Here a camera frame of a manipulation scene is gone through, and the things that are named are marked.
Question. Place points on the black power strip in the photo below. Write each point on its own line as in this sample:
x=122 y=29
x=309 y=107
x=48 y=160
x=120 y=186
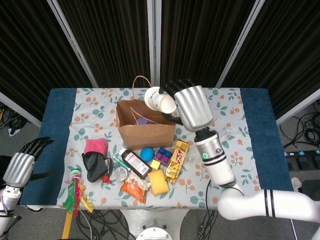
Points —
x=302 y=153

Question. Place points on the floral tablecloth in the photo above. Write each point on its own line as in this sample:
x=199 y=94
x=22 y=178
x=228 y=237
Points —
x=100 y=105

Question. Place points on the teal marker pen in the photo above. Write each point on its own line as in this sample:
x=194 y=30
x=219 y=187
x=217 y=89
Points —
x=121 y=162

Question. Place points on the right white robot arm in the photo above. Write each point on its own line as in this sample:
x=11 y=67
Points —
x=217 y=165

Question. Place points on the yellow sponge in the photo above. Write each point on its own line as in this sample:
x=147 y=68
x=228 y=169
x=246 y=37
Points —
x=158 y=182

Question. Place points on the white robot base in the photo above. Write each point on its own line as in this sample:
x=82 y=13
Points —
x=153 y=220

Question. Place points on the white paper cup stack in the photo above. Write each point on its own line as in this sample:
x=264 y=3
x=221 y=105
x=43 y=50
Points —
x=157 y=100

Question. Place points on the small yellow cube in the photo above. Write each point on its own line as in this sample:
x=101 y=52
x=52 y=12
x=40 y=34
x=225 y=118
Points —
x=155 y=165

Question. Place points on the orange snack packet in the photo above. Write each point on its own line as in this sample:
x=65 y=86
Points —
x=135 y=188

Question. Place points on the small red cap bottle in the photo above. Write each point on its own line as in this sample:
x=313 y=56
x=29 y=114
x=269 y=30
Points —
x=106 y=178

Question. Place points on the white shoe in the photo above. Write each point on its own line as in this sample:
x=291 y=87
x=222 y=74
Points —
x=296 y=183

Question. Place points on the black ribbed partition panel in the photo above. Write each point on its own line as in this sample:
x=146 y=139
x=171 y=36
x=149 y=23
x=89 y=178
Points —
x=30 y=50
x=287 y=50
x=107 y=40
x=200 y=40

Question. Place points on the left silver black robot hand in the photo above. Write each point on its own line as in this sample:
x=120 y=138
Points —
x=18 y=167

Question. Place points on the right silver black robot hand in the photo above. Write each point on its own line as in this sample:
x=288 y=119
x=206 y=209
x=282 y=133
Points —
x=193 y=107

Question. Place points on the blue table pad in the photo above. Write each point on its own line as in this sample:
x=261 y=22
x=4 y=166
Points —
x=60 y=112

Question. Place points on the brown medicine bottle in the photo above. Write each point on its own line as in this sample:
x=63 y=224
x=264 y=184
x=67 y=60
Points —
x=136 y=163

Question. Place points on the colourful feather toy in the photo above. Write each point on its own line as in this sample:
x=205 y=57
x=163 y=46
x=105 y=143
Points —
x=73 y=195

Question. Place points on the yellow candy bar wrapper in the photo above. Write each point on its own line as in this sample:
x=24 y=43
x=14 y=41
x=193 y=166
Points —
x=177 y=161

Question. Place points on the round clear tin with clips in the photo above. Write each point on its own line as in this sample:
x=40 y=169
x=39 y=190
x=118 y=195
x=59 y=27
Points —
x=121 y=173

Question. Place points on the purple blue building block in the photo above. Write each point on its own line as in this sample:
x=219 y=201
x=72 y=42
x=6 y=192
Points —
x=163 y=156

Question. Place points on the dark grey cloth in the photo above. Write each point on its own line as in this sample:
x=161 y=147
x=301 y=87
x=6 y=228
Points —
x=95 y=167

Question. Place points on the pink towel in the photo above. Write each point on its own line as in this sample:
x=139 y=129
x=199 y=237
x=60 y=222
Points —
x=96 y=146

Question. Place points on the blue ball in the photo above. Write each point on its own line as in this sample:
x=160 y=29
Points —
x=147 y=153

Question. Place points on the transparent plastic bundle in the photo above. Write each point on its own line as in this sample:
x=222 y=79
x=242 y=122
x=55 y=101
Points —
x=225 y=132

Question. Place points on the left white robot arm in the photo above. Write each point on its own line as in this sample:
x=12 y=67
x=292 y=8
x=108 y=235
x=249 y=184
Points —
x=8 y=200

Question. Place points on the black floor pedal unit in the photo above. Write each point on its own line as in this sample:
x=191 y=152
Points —
x=302 y=163

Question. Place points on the brown paper bag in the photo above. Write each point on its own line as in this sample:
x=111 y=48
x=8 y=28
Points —
x=146 y=137

